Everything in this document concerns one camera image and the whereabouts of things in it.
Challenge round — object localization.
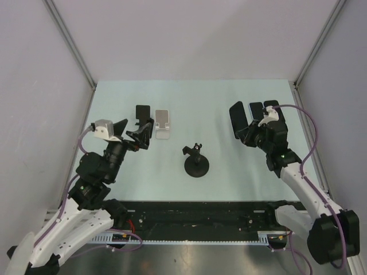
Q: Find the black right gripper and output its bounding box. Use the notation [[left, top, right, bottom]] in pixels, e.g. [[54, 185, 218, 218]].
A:
[[236, 119, 272, 154]]

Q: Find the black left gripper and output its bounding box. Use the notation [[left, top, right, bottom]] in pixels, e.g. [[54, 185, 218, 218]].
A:
[[104, 119, 151, 182]]

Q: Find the black smartphone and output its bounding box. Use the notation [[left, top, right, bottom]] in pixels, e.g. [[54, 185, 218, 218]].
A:
[[263, 100, 286, 123], [229, 101, 249, 134]]

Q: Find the light blue cased smartphone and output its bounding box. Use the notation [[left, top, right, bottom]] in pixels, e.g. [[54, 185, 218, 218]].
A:
[[249, 102, 264, 121]]

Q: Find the white phone stand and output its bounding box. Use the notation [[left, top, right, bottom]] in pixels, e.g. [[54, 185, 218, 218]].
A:
[[155, 109, 170, 140]]

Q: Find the black round-base phone holder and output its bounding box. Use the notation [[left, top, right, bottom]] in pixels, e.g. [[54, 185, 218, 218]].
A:
[[182, 143, 209, 178]]

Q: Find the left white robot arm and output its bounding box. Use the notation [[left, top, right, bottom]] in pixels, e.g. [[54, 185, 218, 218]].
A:
[[5, 118, 154, 274]]

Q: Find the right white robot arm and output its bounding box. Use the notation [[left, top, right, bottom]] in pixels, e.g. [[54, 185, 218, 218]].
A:
[[231, 118, 360, 264]]

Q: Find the black folding phone stand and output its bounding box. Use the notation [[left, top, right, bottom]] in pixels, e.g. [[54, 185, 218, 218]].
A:
[[135, 105, 154, 127]]

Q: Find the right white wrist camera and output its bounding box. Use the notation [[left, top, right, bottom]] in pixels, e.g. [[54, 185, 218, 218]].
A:
[[259, 106, 279, 127]]

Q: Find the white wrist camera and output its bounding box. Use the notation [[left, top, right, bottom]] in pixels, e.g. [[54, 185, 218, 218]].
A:
[[91, 119, 122, 142], [259, 106, 279, 127]]

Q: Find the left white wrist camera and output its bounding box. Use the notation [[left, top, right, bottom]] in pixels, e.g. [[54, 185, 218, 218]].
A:
[[91, 119, 122, 142]]

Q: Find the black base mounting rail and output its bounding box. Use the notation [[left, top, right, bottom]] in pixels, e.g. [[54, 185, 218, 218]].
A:
[[114, 201, 289, 242]]

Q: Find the white slotted cable duct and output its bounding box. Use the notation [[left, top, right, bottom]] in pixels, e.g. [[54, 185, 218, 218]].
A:
[[91, 230, 272, 246]]

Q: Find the left aluminium corner post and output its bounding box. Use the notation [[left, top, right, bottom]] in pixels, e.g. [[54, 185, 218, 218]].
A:
[[42, 0, 97, 91]]

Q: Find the aluminium corner post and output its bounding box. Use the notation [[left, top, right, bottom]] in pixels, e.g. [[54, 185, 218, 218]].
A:
[[293, 0, 348, 88], [42, 0, 97, 91]]

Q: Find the right aluminium corner post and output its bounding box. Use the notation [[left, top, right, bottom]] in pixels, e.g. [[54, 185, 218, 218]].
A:
[[293, 0, 348, 88]]

